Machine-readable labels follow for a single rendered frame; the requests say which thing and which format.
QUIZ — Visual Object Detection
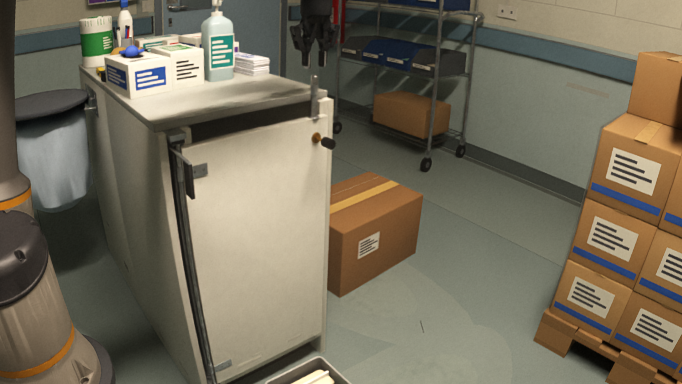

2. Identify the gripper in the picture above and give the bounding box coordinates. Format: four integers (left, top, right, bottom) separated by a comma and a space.
289, 0, 341, 69

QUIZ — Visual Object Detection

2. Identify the black shelf bin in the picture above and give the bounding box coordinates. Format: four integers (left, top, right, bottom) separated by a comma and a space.
410, 47, 468, 78
340, 35, 375, 61

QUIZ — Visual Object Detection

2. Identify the blue shelf bin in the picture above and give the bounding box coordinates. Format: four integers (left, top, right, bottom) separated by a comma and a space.
387, 0, 473, 12
384, 40, 429, 73
361, 36, 400, 68

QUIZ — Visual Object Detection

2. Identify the white cabinet door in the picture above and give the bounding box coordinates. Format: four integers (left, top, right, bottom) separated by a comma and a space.
179, 98, 335, 383

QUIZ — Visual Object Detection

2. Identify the white supply cabinet body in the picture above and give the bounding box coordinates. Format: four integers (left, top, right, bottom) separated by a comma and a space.
79, 65, 336, 384

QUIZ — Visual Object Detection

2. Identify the white dressing kit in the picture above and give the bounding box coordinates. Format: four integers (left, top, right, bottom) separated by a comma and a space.
290, 369, 337, 384

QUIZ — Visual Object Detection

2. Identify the grey bin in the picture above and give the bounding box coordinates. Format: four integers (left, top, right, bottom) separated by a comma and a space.
264, 355, 353, 384

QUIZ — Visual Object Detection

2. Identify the stack of white papers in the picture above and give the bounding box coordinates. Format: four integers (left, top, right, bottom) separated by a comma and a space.
233, 51, 272, 78

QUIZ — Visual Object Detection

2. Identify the teal pump bottle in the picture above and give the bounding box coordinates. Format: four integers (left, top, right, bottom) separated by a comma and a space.
200, 0, 237, 83

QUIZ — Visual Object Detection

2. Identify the plain cardboard box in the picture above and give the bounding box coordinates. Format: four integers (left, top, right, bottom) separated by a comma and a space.
372, 89, 453, 141

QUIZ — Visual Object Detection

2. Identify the white box with green top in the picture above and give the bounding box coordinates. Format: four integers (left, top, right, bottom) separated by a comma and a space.
150, 42, 206, 88

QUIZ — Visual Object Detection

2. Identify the white box with blue label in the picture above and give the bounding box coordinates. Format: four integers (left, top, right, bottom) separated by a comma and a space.
103, 50, 174, 100

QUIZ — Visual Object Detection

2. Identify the white bottle with blue cap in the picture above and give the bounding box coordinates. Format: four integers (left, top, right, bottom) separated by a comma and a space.
116, 0, 135, 49

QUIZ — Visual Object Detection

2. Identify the cardboard box with tape strip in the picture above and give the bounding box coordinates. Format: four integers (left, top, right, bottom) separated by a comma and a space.
326, 170, 425, 299

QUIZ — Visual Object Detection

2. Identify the green and white wipes canister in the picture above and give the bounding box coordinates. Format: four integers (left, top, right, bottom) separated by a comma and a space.
79, 15, 115, 69

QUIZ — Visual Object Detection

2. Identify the grey-lidded hamper with white bag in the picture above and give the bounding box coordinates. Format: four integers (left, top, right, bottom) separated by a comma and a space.
14, 88, 92, 211

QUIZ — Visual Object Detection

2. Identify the cardboard carton with blue stripe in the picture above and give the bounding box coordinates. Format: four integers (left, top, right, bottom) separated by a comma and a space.
610, 291, 682, 377
568, 197, 659, 290
658, 162, 682, 239
585, 112, 682, 227
549, 258, 634, 343
634, 229, 682, 315

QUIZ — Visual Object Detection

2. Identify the plain cardboard carton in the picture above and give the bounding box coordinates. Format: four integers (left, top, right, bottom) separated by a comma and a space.
626, 50, 682, 129

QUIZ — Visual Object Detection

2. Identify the brown wooden pallet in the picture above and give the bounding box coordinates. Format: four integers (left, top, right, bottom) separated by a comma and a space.
533, 307, 682, 384

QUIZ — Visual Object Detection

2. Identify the metal wire shelf cart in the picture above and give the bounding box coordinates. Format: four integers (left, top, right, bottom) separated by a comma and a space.
332, 0, 486, 173

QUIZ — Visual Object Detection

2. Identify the grey door hinge bracket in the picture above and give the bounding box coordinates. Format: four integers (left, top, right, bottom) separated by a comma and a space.
167, 129, 209, 202

